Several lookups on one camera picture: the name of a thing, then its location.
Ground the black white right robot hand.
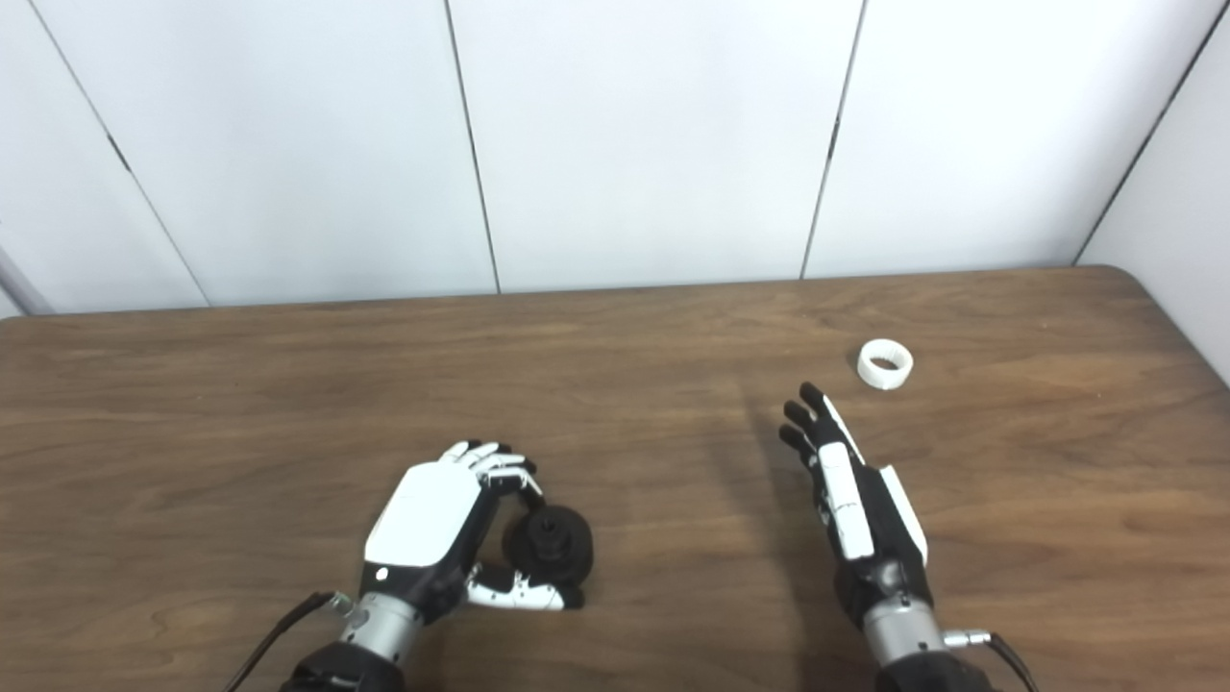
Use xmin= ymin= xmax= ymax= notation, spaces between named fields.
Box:
xmin=778 ymin=383 xmax=935 ymax=630

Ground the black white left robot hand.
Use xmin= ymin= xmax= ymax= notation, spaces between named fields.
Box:
xmin=360 ymin=440 xmax=585 ymax=626

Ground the round black plastic part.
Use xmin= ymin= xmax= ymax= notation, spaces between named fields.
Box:
xmin=502 ymin=507 xmax=595 ymax=589

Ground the white plastic ring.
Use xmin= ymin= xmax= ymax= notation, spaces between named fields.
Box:
xmin=856 ymin=339 xmax=915 ymax=390

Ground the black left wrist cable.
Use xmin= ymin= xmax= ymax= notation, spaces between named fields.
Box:
xmin=223 ymin=590 xmax=353 ymax=692

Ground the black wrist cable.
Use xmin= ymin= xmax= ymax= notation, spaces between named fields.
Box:
xmin=223 ymin=590 xmax=353 ymax=692
xmin=944 ymin=629 xmax=1039 ymax=692

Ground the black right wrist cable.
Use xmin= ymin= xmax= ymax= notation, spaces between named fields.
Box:
xmin=944 ymin=629 xmax=1039 ymax=692

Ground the grey wall corner strip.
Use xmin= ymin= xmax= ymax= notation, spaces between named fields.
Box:
xmin=0 ymin=245 xmax=54 ymax=316

